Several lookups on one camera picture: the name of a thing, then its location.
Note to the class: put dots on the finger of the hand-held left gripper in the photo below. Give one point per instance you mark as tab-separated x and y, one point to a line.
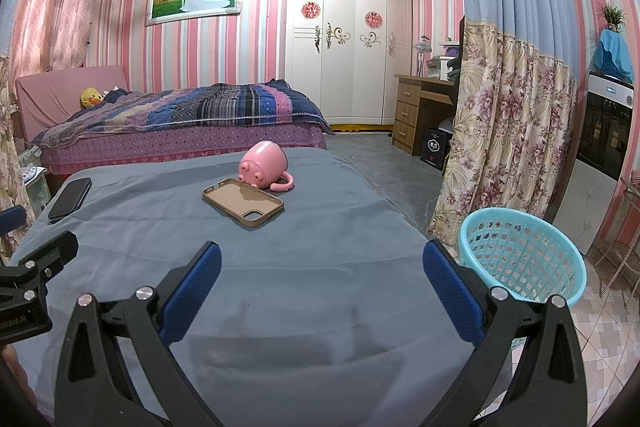
45	252
11	221

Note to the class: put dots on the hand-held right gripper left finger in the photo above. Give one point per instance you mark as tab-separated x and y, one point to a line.
192	292

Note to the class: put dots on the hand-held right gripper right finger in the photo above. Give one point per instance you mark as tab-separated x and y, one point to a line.
450	292

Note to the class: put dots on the teal plastic mesh basket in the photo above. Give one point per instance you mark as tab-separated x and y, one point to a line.
525	257

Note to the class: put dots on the green stool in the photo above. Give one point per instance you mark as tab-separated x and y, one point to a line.
35	187

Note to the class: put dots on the black smartphone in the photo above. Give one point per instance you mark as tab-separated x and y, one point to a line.
70	199

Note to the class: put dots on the floral curtain with blue top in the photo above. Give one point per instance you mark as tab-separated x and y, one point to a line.
510	132
6	132

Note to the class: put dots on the grey table cloth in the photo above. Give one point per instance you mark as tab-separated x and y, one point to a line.
300	307

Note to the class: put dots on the black gift box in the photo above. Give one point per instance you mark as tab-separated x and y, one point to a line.
434	149

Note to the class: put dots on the yellow duck plush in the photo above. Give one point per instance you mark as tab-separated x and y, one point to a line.
91	98

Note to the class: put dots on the pink pig mug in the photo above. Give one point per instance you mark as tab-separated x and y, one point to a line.
262	162

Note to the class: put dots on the bed with purple sheet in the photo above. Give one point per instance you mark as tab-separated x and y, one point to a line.
175	142

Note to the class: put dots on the white cabinet with glass door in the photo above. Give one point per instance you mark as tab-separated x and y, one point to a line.
585	202

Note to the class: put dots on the wooden desk with drawers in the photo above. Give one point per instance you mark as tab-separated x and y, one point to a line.
407	112

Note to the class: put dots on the striped patchwork quilt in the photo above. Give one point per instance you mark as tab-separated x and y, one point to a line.
225	107

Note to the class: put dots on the white wardrobe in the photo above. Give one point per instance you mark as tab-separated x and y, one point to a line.
345	77

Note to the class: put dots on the desk lamp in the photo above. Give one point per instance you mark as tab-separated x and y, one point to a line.
423	43

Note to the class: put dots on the blue cloth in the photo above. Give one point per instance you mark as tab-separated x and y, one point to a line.
612	54

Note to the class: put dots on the potted green plant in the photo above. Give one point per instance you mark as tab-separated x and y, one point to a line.
612	14

